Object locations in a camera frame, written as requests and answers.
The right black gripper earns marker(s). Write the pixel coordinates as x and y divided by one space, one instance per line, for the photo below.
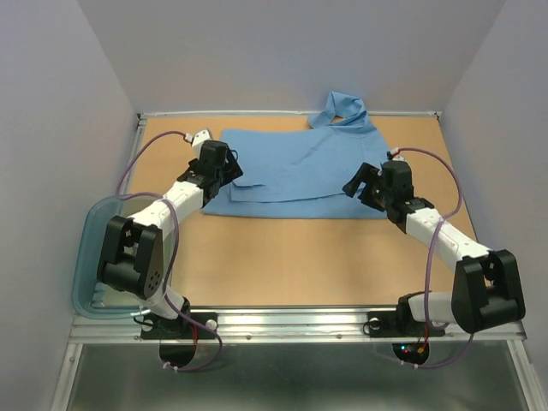
367 174

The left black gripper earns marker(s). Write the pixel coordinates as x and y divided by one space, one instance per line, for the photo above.
233 169

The light blue long sleeve shirt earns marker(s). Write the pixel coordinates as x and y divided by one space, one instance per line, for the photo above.
301 174

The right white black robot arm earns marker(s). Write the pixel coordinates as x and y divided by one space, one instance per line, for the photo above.
486 290

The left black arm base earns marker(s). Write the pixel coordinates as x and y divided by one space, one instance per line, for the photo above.
155 328

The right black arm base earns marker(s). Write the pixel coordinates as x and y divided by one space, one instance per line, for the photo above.
389 324

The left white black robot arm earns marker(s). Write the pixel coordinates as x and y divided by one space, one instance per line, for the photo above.
187 199

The clear blue plastic bin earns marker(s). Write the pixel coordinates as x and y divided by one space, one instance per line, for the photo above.
87 265

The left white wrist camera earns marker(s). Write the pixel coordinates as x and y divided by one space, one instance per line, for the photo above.
197 140

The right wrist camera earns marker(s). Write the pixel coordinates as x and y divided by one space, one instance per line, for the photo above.
395 155

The aluminium front rail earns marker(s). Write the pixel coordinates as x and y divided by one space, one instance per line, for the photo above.
251 325

